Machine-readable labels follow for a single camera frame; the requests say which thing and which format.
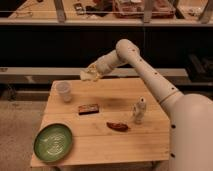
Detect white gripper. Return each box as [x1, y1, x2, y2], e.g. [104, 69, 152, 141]
[86, 51, 120, 81]

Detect white sponge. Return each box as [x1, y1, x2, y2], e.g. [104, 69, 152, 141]
[80, 70, 97, 81]

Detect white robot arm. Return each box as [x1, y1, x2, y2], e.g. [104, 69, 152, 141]
[86, 39, 213, 171]

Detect green ceramic bowl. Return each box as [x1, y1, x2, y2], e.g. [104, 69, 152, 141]
[33, 123, 73, 163]

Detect clear plastic cup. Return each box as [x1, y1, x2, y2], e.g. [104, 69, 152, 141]
[56, 81, 72, 102]

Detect brown rectangular block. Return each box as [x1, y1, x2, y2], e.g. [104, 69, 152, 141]
[78, 104, 99, 115]

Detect wooden table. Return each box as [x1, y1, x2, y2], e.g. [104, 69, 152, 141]
[41, 78, 169, 167]

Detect brown sausage toy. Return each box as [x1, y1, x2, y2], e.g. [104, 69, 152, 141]
[106, 122, 129, 132]

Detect white figurine bottle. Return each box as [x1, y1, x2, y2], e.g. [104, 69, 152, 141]
[133, 97, 147, 124]

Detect red tray on shelf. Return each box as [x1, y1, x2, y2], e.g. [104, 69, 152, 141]
[112, 0, 175, 18]

